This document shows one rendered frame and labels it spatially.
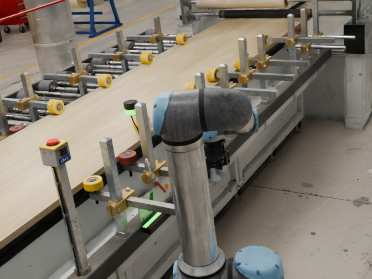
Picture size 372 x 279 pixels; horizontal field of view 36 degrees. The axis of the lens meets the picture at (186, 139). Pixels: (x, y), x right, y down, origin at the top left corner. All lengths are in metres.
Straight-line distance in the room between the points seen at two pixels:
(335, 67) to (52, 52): 3.10
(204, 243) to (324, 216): 2.00
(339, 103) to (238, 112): 3.45
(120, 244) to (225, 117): 0.96
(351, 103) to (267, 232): 1.64
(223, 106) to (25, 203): 1.09
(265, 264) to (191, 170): 0.41
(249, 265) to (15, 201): 1.01
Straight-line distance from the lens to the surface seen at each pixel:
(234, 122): 1.52
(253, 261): 1.81
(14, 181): 2.53
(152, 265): 3.05
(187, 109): 1.48
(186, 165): 1.56
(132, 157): 2.51
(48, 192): 2.36
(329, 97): 4.93
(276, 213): 3.69
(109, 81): 3.52
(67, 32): 6.42
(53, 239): 2.34
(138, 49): 4.76
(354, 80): 4.69
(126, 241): 2.31
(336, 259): 3.29
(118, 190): 2.24
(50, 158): 1.94
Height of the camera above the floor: 1.93
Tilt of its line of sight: 23 degrees down
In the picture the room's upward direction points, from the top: 8 degrees counter-clockwise
